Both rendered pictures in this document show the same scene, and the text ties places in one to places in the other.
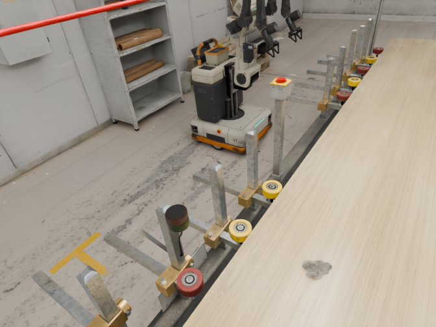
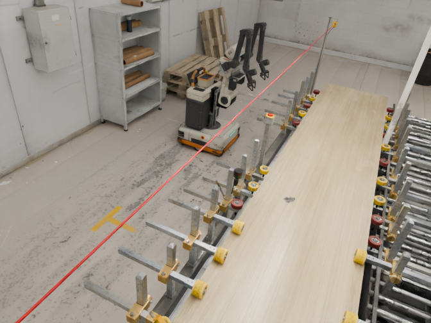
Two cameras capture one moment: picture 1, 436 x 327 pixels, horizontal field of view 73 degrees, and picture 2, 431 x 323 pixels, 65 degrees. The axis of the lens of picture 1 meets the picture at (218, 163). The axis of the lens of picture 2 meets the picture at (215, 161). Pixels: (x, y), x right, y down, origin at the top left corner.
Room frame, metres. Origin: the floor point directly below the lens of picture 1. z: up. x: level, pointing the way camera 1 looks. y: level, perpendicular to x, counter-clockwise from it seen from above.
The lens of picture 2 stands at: (-1.15, 0.76, 2.41)
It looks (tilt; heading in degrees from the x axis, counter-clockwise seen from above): 34 degrees down; 345
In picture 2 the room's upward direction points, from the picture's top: 6 degrees clockwise
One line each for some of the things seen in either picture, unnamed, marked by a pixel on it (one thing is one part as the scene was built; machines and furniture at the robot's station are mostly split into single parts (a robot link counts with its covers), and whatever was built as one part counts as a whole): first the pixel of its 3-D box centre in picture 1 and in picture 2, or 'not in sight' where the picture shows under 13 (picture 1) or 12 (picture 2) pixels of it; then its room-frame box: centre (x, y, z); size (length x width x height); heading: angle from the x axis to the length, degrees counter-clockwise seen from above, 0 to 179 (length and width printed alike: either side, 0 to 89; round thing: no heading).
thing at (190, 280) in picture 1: (191, 288); (236, 207); (0.52, 0.12, 0.85); 0.08 x 0.08 x 0.11
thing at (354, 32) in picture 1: (349, 63); (299, 100); (2.19, -1.06, 0.91); 0.04 x 0.04 x 0.48; 52
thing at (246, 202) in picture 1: (250, 193); (250, 172); (0.98, -0.13, 0.81); 0.14 x 0.06 x 0.05; 142
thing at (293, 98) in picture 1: (311, 102); (276, 124); (1.81, -0.67, 0.81); 0.43 x 0.03 x 0.04; 52
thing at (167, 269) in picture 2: not in sight; (169, 270); (0.00, 0.64, 0.95); 0.14 x 0.06 x 0.05; 142
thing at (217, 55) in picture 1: (217, 55); (206, 80); (2.89, -0.10, 0.87); 0.23 x 0.15 x 0.11; 142
